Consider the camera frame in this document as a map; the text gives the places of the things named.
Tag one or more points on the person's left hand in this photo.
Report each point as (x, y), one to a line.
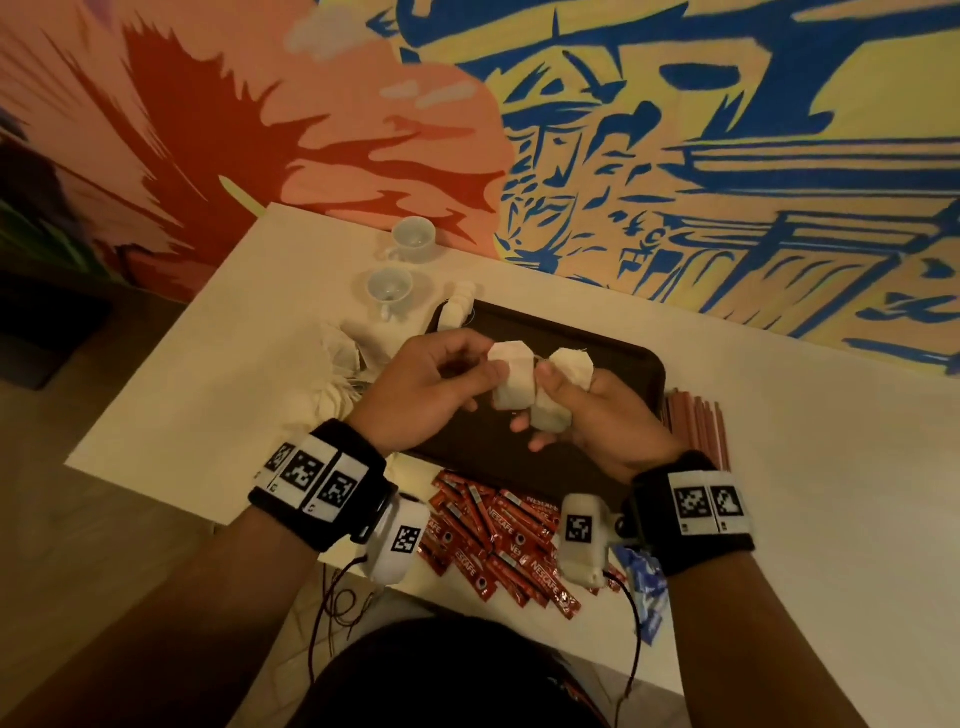
(420, 383)

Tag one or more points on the person's right hand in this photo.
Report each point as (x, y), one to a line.
(615, 428)

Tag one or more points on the pile of white tea bags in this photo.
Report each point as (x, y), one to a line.
(348, 375)

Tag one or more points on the dark brown tray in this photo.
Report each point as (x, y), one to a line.
(465, 450)

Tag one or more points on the pile of blue sachets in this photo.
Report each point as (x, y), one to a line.
(642, 593)

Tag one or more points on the pile of red Nescafe sachets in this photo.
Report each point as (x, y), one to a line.
(488, 540)

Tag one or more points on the person's left forearm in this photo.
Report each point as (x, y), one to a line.
(165, 630)

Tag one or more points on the person's right forearm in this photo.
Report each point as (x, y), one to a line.
(758, 645)

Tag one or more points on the person's black shirt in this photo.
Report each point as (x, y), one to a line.
(450, 675)

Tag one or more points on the small white cup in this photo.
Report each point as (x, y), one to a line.
(413, 237)
(390, 288)

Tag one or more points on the black marker wristband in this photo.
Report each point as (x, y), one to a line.
(693, 510)
(315, 480)

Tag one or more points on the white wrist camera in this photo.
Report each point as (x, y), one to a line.
(585, 537)
(398, 540)

